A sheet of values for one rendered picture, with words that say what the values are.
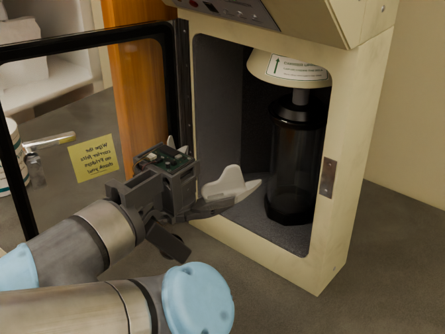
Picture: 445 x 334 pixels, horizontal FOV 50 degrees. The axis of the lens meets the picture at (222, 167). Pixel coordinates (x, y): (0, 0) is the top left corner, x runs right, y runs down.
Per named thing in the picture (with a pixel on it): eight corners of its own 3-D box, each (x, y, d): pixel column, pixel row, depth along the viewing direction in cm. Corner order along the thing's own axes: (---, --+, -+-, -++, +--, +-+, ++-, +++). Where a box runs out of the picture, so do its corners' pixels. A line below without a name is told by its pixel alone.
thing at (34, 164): (48, 188, 78) (40, 159, 74) (34, 192, 77) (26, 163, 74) (45, 182, 79) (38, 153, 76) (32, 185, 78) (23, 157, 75)
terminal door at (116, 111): (185, 211, 98) (173, 18, 76) (32, 264, 86) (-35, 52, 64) (183, 209, 99) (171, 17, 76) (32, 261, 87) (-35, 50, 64)
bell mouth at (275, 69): (284, 40, 89) (286, 11, 86) (372, 63, 80) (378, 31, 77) (224, 69, 78) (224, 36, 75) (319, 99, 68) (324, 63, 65)
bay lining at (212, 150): (266, 152, 113) (276, -1, 93) (368, 194, 99) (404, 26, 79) (198, 201, 97) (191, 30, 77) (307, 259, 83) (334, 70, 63)
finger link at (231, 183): (270, 164, 62) (202, 175, 60) (267, 199, 65) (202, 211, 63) (261, 152, 65) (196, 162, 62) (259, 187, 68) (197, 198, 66)
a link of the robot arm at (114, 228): (114, 281, 55) (71, 249, 59) (143, 259, 58) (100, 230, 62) (104, 232, 51) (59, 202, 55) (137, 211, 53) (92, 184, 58)
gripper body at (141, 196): (205, 158, 60) (134, 203, 53) (206, 210, 65) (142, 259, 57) (163, 138, 64) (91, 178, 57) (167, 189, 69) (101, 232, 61)
